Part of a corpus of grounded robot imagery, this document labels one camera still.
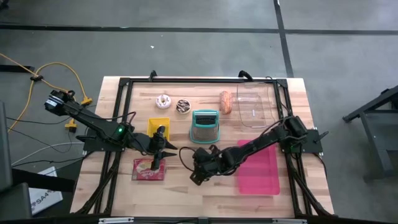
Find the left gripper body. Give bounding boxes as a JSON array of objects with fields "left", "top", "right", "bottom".
[{"left": 132, "top": 133, "right": 160, "bottom": 156}]

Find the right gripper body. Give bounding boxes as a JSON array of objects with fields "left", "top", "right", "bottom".
[{"left": 201, "top": 146, "right": 234, "bottom": 177}]

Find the red snack package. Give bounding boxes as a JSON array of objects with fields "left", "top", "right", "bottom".
[{"left": 131, "top": 158, "right": 167, "bottom": 182}]

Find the white frosted donut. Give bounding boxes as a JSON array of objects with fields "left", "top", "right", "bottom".
[{"left": 155, "top": 94, "right": 172, "bottom": 110}]

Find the chocolate frosted donut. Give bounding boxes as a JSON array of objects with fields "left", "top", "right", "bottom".
[{"left": 175, "top": 98, "right": 192, "bottom": 114}]

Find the brown bread loaf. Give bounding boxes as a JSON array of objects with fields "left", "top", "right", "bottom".
[{"left": 219, "top": 90, "right": 233, "bottom": 115}]

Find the yellow plastic basket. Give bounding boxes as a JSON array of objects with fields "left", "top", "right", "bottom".
[{"left": 146, "top": 117, "right": 172, "bottom": 142}]

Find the teal metal box grater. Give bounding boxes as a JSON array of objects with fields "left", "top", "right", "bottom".
[{"left": 189, "top": 109, "right": 221, "bottom": 144}]

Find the pink plastic tray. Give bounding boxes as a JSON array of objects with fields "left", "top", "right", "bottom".
[{"left": 236, "top": 139, "right": 280, "bottom": 196}]

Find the clear plastic container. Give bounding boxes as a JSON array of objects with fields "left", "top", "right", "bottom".
[{"left": 236, "top": 82, "right": 277, "bottom": 129}]

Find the black beam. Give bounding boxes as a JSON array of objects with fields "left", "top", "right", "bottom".
[{"left": 11, "top": 169, "right": 76, "bottom": 193}]

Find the white printed cardboard box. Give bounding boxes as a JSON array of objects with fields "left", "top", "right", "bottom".
[{"left": 28, "top": 166, "right": 63, "bottom": 215}]

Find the grey cabinet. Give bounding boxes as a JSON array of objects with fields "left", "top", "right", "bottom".
[{"left": 0, "top": 101, "right": 32, "bottom": 222}]

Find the black flat floor bar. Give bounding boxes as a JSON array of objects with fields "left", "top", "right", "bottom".
[{"left": 0, "top": 64, "right": 35, "bottom": 73}]

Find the dark grey metal table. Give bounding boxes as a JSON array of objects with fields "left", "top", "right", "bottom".
[{"left": 343, "top": 84, "right": 398, "bottom": 181}]

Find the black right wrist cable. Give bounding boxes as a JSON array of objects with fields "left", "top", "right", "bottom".
[{"left": 178, "top": 146, "right": 203, "bottom": 172}]

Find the black aluminium table frame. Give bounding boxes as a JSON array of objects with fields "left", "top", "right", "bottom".
[{"left": 74, "top": 70, "right": 336, "bottom": 224}]

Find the silver metal bracket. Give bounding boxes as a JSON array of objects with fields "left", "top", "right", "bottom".
[
  {"left": 98, "top": 217, "right": 134, "bottom": 224},
  {"left": 272, "top": 218, "right": 308, "bottom": 224}
]

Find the yellow extension cord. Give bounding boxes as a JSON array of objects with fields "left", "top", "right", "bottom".
[{"left": 0, "top": 52, "right": 93, "bottom": 133}]

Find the white floor cable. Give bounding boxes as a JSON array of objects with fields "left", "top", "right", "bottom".
[{"left": 11, "top": 141, "right": 85, "bottom": 166}]

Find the black floor cable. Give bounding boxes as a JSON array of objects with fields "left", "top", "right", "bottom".
[{"left": 5, "top": 116, "right": 74, "bottom": 125}]

